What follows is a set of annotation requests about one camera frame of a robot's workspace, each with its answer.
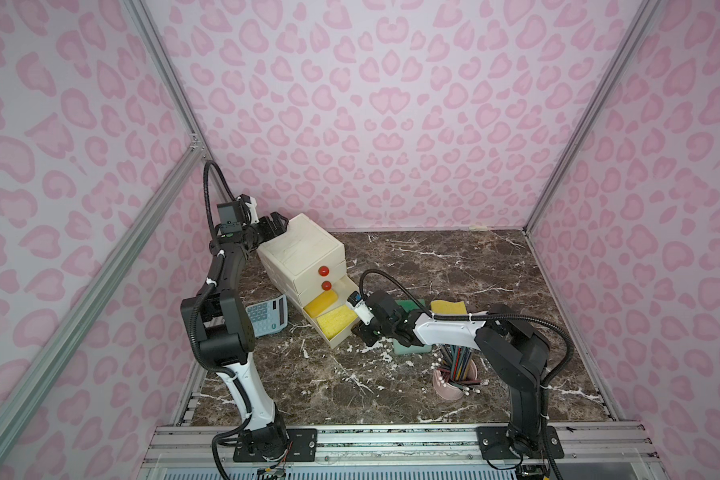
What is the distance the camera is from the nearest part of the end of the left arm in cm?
83

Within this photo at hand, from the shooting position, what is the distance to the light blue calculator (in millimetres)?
941

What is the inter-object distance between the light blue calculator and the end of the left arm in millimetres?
227
